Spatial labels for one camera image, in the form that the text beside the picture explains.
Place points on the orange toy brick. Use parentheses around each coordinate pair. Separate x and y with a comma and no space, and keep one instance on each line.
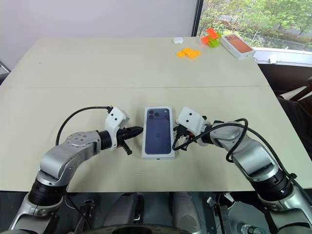
(205,40)
(212,33)

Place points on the dark chair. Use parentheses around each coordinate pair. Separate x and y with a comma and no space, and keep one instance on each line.
(298,117)

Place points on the white earbud case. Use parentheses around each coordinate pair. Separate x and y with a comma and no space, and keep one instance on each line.
(177,40)

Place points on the dark metal frame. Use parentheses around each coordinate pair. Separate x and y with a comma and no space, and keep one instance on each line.
(3,70)

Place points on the white box with orange phone print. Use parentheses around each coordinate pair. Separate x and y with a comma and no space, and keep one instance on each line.
(237,46)

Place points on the dark grey rounded shape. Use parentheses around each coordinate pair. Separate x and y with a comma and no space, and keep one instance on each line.
(129,209)

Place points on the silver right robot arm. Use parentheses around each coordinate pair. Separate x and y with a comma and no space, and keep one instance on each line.
(251,151)

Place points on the green toy brick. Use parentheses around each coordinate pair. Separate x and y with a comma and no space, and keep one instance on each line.
(215,42)

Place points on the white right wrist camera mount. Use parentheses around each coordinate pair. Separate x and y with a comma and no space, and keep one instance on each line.
(190,118)

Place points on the black window frame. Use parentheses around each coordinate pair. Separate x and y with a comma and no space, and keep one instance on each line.
(197,18)

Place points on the light grey rounded shape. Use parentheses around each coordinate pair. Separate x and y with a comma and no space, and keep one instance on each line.
(185,212)

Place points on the yellow toy brick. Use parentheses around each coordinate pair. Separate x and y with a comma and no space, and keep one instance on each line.
(183,51)
(194,54)

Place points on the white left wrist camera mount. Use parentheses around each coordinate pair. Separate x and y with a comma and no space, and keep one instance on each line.
(115,117)

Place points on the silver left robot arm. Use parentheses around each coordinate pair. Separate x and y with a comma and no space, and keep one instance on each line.
(73,146)

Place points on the white window sill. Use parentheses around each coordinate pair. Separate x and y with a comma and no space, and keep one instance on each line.
(292,56)

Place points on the small white sill object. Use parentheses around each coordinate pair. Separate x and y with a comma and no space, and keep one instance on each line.
(273,59)

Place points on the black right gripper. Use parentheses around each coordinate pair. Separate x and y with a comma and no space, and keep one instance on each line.
(187,136)

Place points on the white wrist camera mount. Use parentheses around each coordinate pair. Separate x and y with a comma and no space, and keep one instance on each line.
(115,117)
(190,118)

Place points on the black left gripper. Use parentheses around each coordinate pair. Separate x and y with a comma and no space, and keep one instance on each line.
(121,137)

